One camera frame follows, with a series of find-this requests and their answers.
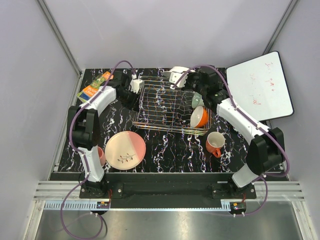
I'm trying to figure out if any white orange bowl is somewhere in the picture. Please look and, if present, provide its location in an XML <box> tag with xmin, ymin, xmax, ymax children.
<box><xmin>190</xmin><ymin>106</ymin><xmax>209</xmax><ymax>128</ymax></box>

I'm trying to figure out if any pink plastic cup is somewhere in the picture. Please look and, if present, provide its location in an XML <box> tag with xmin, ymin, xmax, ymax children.
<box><xmin>97</xmin><ymin>146</ymin><xmax>106</xmax><ymax>167</ymax></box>

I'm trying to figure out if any wire dish rack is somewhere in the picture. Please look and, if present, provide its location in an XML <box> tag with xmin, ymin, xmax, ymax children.
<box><xmin>132</xmin><ymin>76</ymin><xmax>212</xmax><ymax>136</ymax></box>

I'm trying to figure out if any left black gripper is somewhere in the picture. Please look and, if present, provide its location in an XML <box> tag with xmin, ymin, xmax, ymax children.
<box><xmin>118</xmin><ymin>88</ymin><xmax>142</xmax><ymax>113</ymax></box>

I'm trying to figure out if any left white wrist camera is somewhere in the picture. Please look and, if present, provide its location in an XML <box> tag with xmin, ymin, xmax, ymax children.
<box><xmin>129</xmin><ymin>73</ymin><xmax>145</xmax><ymax>94</ymax></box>

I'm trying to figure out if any pink beige plate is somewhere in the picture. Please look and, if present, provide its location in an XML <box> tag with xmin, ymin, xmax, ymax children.
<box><xmin>104</xmin><ymin>131</ymin><xmax>146</xmax><ymax>171</ymax></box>

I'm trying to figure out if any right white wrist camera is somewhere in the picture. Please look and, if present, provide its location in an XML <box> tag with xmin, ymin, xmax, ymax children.
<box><xmin>162</xmin><ymin>66</ymin><xmax>188</xmax><ymax>90</ymax></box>

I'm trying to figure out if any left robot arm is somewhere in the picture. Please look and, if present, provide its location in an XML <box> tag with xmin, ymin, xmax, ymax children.
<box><xmin>66</xmin><ymin>71</ymin><xmax>144</xmax><ymax>198</ymax></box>

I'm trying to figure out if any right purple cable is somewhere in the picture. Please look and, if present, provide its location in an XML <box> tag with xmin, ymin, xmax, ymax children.
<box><xmin>171</xmin><ymin>64</ymin><xmax>291</xmax><ymax>217</ymax></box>

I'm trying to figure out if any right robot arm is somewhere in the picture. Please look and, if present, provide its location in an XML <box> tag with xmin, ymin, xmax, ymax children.
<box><xmin>184</xmin><ymin>65</ymin><xmax>289</xmax><ymax>199</ymax></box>

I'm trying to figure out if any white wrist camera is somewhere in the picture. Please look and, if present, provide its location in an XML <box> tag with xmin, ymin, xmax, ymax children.
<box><xmin>162</xmin><ymin>66</ymin><xmax>188</xmax><ymax>90</ymax></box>
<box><xmin>129</xmin><ymin>73</ymin><xmax>145</xmax><ymax>94</ymax></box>

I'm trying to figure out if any white board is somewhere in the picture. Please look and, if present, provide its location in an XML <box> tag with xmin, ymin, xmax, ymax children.
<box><xmin>226</xmin><ymin>51</ymin><xmax>295</xmax><ymax>121</ymax></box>

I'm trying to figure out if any purple cable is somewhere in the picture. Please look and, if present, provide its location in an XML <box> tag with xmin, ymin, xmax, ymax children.
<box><xmin>171</xmin><ymin>64</ymin><xmax>291</xmax><ymax>217</ymax></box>
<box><xmin>59</xmin><ymin>59</ymin><xmax>137</xmax><ymax>240</ymax></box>

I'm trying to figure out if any orange mug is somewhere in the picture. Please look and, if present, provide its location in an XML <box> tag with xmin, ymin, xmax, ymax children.
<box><xmin>205</xmin><ymin>131</ymin><xmax>225</xmax><ymax>158</ymax></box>

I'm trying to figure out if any aluminium rail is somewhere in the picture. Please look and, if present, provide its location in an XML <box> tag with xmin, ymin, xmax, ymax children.
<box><xmin>33</xmin><ymin>181</ymin><xmax>305</xmax><ymax>212</ymax></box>

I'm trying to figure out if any orange book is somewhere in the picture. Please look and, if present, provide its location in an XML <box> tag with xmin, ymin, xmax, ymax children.
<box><xmin>77</xmin><ymin>71</ymin><xmax>116</xmax><ymax>103</ymax></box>

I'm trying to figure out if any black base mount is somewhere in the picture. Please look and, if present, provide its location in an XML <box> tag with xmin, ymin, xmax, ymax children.
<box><xmin>49</xmin><ymin>172</ymin><xmax>291</xmax><ymax>210</ymax></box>

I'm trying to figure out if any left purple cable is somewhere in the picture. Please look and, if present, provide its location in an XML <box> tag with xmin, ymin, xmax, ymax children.
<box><xmin>59</xmin><ymin>59</ymin><xmax>137</xmax><ymax>240</ymax></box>

